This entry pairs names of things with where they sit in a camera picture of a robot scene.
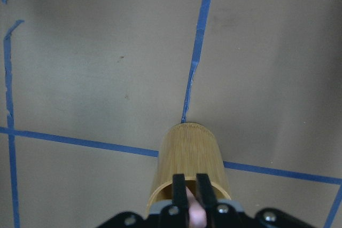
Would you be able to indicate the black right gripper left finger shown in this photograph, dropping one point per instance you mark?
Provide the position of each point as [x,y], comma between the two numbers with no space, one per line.
[180,207]

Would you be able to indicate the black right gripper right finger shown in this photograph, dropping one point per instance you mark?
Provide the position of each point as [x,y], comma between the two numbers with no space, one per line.
[207,198]

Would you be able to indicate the pink chopstick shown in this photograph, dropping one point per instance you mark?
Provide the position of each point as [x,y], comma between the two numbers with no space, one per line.
[197,214]

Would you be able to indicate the bamboo chopstick holder cup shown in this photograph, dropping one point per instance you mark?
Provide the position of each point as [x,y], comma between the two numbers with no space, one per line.
[188,149]

